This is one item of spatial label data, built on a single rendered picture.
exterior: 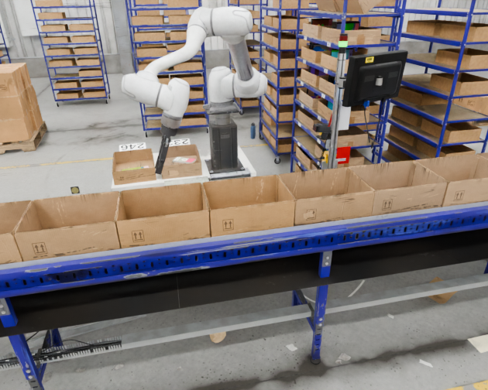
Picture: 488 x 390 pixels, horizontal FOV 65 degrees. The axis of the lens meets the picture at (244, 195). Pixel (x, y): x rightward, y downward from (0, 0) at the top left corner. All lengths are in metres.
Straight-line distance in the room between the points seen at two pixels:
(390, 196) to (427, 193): 0.20
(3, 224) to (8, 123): 4.03
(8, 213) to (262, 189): 1.22
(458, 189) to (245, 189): 1.07
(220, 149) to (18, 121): 3.81
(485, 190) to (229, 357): 1.66
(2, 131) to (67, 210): 4.18
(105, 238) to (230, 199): 0.66
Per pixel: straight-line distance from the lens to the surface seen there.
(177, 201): 1.97
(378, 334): 2.66
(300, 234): 1.77
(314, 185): 2.10
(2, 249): 1.84
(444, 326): 2.85
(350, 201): 1.87
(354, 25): 3.38
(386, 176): 2.28
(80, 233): 1.73
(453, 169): 2.53
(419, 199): 2.07
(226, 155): 2.75
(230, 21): 2.09
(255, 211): 1.72
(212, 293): 1.89
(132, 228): 1.70
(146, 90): 1.74
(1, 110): 6.06
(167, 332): 2.22
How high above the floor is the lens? 1.88
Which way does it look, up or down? 28 degrees down
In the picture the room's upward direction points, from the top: 1 degrees counter-clockwise
